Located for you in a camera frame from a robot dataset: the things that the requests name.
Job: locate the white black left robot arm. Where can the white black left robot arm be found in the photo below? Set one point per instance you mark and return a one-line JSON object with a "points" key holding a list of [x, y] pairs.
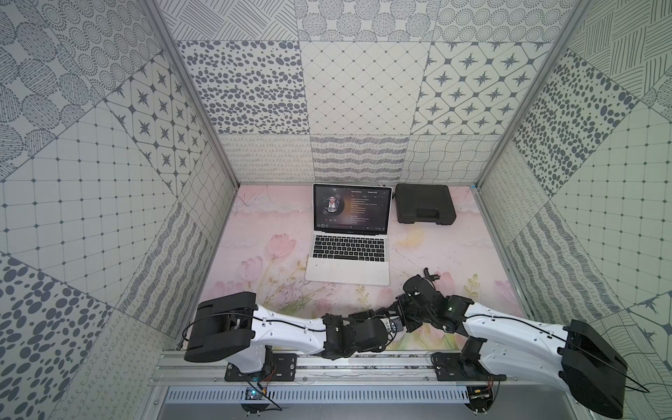
{"points": [[235, 329]]}

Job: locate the white perforated cable duct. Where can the white perforated cable duct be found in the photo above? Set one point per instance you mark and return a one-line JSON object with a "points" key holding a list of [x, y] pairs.
{"points": [[315, 394]]}

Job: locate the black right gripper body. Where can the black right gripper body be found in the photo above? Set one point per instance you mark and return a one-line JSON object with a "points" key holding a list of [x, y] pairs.
{"points": [[411, 317]]}

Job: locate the black mouse battery cover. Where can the black mouse battery cover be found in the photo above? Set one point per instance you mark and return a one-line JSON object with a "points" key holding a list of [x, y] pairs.
{"points": [[429, 276]]}

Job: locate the black wireless mouse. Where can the black wireless mouse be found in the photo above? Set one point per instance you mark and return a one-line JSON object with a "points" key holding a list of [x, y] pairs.
{"points": [[393, 325]]}

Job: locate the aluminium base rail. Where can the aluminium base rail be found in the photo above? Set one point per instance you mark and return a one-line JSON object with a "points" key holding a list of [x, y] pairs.
{"points": [[403, 367]]}

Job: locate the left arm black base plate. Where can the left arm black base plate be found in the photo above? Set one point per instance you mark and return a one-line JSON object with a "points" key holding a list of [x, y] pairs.
{"points": [[279, 367]]}

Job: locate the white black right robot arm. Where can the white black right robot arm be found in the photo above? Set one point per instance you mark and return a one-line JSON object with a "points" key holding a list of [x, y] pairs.
{"points": [[572, 358]]}

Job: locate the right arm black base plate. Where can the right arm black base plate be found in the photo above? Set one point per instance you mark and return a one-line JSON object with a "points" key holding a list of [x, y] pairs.
{"points": [[464, 366]]}

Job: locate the black plastic tool case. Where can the black plastic tool case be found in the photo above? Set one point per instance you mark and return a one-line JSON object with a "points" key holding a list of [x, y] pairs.
{"points": [[424, 203]]}

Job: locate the silver laptop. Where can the silver laptop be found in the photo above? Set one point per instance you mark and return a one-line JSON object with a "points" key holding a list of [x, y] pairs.
{"points": [[350, 235]]}

